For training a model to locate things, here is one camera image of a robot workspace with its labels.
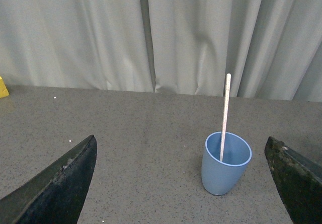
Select white chopstick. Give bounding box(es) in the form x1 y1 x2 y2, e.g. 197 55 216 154
220 73 231 162

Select grey curtain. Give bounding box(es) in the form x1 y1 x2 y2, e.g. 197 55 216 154
1 0 321 102

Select blue plastic cup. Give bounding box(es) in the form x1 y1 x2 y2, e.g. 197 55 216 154
201 132 252 195

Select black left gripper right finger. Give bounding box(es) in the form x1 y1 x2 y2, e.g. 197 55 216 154
265 137 321 223

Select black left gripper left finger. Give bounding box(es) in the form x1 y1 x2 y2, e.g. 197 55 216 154
1 135 97 223

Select yellow object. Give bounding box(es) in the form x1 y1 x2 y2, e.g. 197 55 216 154
0 77 10 98

